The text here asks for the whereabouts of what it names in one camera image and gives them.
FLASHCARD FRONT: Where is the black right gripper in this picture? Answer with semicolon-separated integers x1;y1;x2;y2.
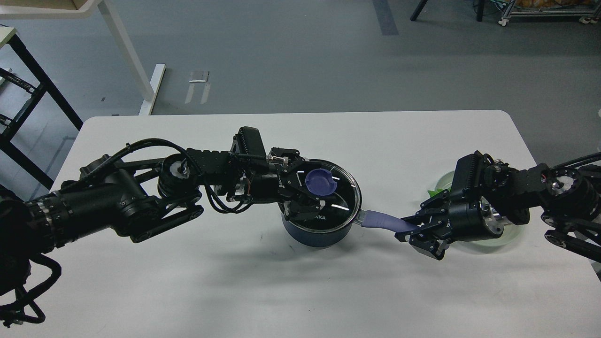
394;194;496;261

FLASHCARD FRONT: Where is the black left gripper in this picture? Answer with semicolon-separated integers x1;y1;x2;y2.
246;148;326;221

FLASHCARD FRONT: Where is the glass lid blue knob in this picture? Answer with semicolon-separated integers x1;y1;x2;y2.
283;160;362;247

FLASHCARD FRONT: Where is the blue saucepan with handle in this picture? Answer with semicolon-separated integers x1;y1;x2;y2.
281;160;423;249

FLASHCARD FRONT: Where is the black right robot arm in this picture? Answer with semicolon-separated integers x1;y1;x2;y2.
395;151;601;261

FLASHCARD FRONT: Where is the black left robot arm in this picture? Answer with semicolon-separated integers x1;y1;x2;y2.
1;135;338;327

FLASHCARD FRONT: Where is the orange toy carrot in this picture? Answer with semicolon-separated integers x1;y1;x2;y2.
427;188;444;198

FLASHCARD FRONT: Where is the translucent green plate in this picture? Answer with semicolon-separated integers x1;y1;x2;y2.
434;170;527;246

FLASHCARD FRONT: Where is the black stand leg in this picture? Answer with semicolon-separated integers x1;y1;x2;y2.
410;0;428;22

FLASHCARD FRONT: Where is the metal wheeled cart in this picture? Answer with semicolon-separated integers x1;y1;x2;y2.
498;0;600;26

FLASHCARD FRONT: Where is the black metal rack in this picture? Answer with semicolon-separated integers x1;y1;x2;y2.
0;26;83;190

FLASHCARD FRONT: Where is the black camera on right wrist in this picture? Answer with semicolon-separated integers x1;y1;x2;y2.
449;151;485;202

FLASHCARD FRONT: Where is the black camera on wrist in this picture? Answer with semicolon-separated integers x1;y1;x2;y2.
231;126;266;157
449;151;485;202

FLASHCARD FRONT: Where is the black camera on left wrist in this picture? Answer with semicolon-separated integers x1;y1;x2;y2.
231;126;266;157

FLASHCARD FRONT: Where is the white table frame leg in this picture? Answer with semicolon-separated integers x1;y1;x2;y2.
0;0;167;116

